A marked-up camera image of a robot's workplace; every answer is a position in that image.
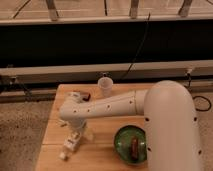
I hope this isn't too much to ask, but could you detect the black floor cable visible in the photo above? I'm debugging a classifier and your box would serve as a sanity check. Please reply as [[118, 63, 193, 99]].
[[192, 95, 213, 113]]

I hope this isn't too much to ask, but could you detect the green bowl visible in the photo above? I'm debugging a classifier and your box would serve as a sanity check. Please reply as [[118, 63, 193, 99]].
[[114, 125, 147, 165]]

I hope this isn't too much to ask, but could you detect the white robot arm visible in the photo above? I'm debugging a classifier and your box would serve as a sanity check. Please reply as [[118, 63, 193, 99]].
[[60, 80, 204, 171]]

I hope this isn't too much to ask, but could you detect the black hanging cable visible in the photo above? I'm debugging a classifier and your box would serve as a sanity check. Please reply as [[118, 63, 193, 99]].
[[117, 12, 152, 83]]

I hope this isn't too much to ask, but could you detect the dark brown rectangular block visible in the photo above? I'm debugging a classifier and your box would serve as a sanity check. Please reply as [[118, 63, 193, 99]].
[[80, 92, 91, 101]]

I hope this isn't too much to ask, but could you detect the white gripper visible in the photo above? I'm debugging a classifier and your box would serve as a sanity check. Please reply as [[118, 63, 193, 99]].
[[68, 119, 94, 141]]

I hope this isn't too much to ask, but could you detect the white plastic bottle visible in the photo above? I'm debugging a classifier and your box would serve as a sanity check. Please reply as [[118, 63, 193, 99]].
[[59, 132, 81, 160]]

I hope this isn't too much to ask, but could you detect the brown sausage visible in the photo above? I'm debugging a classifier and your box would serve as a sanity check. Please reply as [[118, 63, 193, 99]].
[[131, 137, 138, 160]]

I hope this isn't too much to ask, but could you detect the translucent plastic cup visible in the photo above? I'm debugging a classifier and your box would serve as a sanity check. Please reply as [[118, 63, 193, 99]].
[[98, 77, 113, 97]]

